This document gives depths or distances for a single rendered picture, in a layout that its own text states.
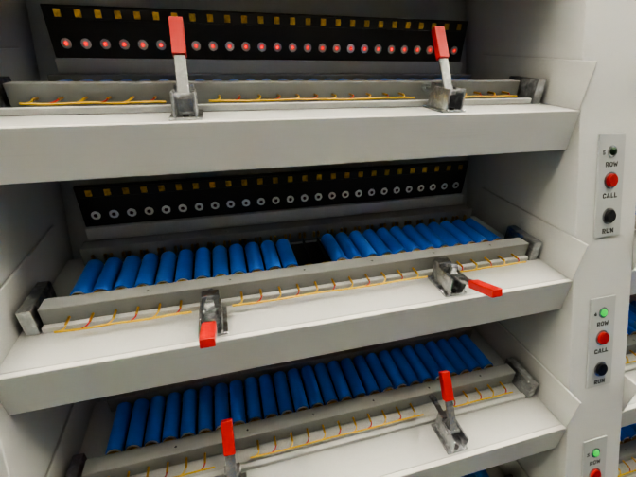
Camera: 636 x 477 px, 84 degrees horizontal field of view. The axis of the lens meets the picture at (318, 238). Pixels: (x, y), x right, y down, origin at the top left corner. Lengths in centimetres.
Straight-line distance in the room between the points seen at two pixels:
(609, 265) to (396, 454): 36
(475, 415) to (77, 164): 54
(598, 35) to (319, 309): 43
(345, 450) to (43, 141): 45
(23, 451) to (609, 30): 74
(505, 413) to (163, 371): 44
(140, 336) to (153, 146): 18
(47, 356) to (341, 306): 28
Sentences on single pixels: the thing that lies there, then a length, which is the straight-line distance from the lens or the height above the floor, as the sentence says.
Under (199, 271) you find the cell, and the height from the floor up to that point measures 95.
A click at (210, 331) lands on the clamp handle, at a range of 31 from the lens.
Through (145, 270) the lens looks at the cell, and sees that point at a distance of 45.
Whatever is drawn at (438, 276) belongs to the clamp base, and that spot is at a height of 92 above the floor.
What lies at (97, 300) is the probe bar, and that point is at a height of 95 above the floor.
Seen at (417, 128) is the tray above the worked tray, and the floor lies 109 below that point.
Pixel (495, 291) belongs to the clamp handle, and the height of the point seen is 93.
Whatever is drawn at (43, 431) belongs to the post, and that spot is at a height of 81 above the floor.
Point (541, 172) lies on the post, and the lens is 55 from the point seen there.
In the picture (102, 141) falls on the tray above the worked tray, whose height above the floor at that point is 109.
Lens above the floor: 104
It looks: 9 degrees down
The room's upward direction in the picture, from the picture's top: 4 degrees counter-clockwise
